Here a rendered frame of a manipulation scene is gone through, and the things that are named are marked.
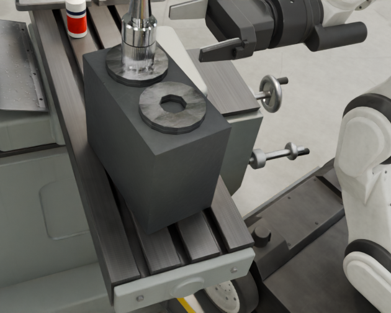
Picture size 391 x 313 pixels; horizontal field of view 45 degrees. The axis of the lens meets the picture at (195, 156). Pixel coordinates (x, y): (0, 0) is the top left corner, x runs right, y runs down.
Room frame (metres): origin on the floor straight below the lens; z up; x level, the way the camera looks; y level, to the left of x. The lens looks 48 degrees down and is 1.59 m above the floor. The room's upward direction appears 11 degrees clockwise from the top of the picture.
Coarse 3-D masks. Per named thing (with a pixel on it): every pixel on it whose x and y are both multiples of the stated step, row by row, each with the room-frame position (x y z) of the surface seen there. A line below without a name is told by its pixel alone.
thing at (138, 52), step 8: (128, 40) 0.52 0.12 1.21; (136, 40) 0.52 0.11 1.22; (144, 40) 0.52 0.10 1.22; (152, 40) 0.53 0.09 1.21; (128, 48) 0.52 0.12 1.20; (136, 48) 0.52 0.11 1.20; (144, 48) 0.52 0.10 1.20; (152, 48) 0.53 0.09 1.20; (128, 56) 0.52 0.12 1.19; (136, 56) 0.52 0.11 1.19; (144, 56) 0.52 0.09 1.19; (152, 56) 0.53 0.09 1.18; (128, 64) 0.52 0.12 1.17; (136, 64) 0.52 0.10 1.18; (144, 64) 0.52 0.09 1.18; (152, 64) 0.54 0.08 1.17
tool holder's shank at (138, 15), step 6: (132, 0) 0.53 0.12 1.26; (138, 0) 0.53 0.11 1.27; (144, 0) 0.53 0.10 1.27; (150, 0) 0.54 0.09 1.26; (132, 6) 0.53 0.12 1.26; (138, 6) 0.53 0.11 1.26; (144, 6) 0.53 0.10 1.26; (150, 6) 0.54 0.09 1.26; (132, 12) 0.53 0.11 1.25; (138, 12) 0.53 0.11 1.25; (144, 12) 0.53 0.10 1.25; (150, 12) 0.54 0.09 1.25; (132, 18) 0.53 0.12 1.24; (138, 18) 0.53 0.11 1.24; (144, 18) 0.53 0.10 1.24
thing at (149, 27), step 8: (128, 16) 0.54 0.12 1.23; (152, 16) 0.55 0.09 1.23; (128, 24) 0.53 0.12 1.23; (136, 24) 0.53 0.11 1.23; (144, 24) 0.53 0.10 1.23; (152, 24) 0.54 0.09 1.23; (128, 32) 0.52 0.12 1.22; (136, 32) 0.52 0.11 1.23; (144, 32) 0.52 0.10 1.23; (152, 32) 0.53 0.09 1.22
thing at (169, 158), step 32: (96, 64) 0.53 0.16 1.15; (160, 64) 0.54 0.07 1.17; (96, 96) 0.51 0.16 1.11; (128, 96) 0.48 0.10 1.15; (160, 96) 0.48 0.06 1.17; (192, 96) 0.49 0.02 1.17; (96, 128) 0.52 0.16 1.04; (128, 128) 0.43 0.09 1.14; (160, 128) 0.42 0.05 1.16; (192, 128) 0.44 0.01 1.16; (224, 128) 0.45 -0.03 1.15; (128, 160) 0.43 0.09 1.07; (160, 160) 0.39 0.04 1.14; (192, 160) 0.42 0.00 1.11; (128, 192) 0.43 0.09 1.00; (160, 192) 0.39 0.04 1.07; (192, 192) 0.43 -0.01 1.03; (160, 224) 0.40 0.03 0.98
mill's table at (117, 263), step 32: (64, 32) 0.87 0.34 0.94; (96, 32) 0.88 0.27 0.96; (64, 64) 0.74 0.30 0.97; (64, 96) 0.65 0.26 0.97; (64, 128) 0.59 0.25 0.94; (96, 160) 0.51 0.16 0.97; (96, 192) 0.45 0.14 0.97; (224, 192) 0.50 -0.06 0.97; (96, 224) 0.39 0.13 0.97; (128, 224) 0.41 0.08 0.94; (192, 224) 0.42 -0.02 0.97; (224, 224) 0.43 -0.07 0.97; (128, 256) 0.34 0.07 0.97; (160, 256) 0.35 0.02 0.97; (192, 256) 0.36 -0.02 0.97; (224, 256) 0.38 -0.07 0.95; (128, 288) 0.30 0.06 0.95; (160, 288) 0.32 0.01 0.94; (192, 288) 0.34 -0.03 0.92
